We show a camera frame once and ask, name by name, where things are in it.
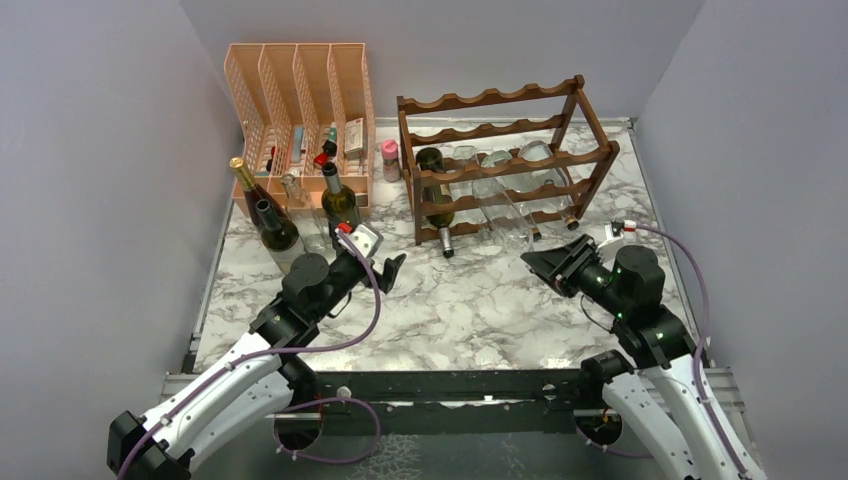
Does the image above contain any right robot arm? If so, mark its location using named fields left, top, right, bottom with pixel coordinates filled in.
left=521, top=235, right=767, bottom=479

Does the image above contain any red capped small bottle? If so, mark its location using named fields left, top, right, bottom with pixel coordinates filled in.
left=313, top=122, right=338, bottom=170

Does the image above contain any clear bottle with cork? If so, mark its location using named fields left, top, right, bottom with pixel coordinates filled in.
left=518, top=140, right=579, bottom=231

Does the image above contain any pink capped jar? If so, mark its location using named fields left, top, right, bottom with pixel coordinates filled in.
left=380, top=140, right=402, bottom=182

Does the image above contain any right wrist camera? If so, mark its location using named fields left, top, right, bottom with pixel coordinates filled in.
left=597, top=220, right=637, bottom=262

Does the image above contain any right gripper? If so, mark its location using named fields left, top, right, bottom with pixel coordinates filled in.
left=521, top=233, right=631, bottom=318

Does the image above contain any red wine bottle gold cap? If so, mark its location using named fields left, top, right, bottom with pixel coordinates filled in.
left=229, top=157, right=285, bottom=229

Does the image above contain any clear glass bottle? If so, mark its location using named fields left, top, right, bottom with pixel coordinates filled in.
left=480, top=149, right=543, bottom=241
left=451, top=145, right=478, bottom=199
left=281, top=173, right=327, bottom=254
left=471, top=178, right=534, bottom=255

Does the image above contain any green wine bottle brown label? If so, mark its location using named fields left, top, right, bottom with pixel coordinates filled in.
left=321, top=161, right=361, bottom=232

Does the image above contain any dark bottle white label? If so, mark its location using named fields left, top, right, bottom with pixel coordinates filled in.
left=256, top=199, right=306, bottom=273

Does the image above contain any orange plastic file organizer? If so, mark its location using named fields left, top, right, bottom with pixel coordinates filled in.
left=224, top=43, right=376, bottom=215

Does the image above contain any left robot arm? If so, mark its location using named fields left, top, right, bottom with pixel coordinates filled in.
left=107, top=252, right=406, bottom=479

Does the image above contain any brown wooden wine rack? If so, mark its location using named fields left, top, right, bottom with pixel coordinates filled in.
left=396, top=75, right=620, bottom=246

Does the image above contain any black mounting rail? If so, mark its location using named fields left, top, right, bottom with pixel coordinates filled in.
left=272, top=369, right=624, bottom=446

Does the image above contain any small white box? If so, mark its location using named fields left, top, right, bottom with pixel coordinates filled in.
left=344, top=117, right=367, bottom=160

